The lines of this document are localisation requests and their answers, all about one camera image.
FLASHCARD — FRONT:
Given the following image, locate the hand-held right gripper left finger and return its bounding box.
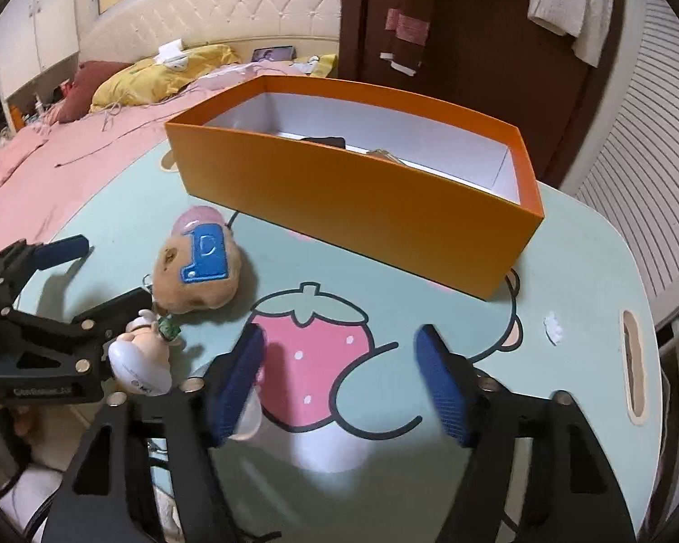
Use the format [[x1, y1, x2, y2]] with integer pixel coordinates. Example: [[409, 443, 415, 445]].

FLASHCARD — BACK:
[[39, 322, 268, 543]]

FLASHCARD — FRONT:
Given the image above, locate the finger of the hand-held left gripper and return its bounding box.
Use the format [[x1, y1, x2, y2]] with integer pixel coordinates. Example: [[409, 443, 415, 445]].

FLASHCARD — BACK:
[[0, 233, 91, 318], [3, 287, 159, 379]]

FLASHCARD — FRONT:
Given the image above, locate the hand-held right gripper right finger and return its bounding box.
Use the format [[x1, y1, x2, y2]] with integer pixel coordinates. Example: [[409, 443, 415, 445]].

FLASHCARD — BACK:
[[414, 324, 637, 543]]

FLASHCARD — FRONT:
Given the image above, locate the brown plush toy blue patch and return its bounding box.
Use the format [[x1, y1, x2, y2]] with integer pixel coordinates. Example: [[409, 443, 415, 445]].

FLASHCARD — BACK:
[[152, 206, 245, 313]]

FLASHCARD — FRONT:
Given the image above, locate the white figurine keychain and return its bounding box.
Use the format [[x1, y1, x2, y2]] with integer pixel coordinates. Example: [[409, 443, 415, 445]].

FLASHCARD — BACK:
[[106, 277, 183, 397]]

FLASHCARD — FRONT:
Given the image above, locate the orange cardboard box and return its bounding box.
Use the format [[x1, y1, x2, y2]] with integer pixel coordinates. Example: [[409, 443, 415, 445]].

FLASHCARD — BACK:
[[164, 75, 545, 300]]

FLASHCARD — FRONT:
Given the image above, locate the pink bed sheet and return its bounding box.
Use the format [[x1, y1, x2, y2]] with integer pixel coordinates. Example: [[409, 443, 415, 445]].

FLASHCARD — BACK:
[[0, 65, 273, 250]]

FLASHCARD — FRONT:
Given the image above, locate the white paper scrap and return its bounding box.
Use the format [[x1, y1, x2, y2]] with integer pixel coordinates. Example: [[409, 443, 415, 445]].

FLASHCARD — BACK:
[[543, 311, 567, 346]]

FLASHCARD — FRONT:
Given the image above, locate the dark red pillow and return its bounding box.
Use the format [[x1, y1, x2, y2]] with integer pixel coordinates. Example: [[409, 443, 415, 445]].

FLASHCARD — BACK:
[[57, 60, 131, 124]]

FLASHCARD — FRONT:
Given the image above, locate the yellow pillow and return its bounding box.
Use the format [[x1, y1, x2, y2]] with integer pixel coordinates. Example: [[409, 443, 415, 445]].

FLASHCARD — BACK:
[[91, 44, 243, 114]]

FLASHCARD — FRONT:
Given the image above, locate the white wardrobe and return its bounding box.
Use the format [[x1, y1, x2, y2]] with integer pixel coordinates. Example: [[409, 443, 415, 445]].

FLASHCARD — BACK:
[[0, 0, 80, 103]]

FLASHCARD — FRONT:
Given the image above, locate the dark phone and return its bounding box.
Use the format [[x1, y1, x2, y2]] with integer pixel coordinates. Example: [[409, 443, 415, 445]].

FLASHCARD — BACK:
[[252, 45, 296, 63]]

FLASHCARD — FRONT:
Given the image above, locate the white slatted closet door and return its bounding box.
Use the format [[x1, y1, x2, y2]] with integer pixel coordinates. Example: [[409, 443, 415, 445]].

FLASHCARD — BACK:
[[560, 0, 679, 329]]

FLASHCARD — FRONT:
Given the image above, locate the cream tufted headboard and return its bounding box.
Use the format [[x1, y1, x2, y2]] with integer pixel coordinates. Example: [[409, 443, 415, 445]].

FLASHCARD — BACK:
[[79, 0, 343, 77]]

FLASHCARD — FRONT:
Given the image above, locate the yellow cartoon cushion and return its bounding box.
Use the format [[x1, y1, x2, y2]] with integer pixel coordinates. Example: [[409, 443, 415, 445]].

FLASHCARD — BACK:
[[300, 53, 339, 79]]

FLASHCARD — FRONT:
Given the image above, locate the dark brown wooden door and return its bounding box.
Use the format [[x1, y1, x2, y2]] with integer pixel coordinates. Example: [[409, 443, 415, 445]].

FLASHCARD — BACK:
[[339, 0, 626, 187]]

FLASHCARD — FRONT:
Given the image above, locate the brown pink striped scarf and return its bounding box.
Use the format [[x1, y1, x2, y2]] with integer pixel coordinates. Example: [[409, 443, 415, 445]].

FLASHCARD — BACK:
[[380, 0, 439, 77]]

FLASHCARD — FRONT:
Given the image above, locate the white knit sweater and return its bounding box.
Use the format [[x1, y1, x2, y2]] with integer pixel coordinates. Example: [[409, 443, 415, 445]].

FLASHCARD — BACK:
[[509, 0, 617, 69]]

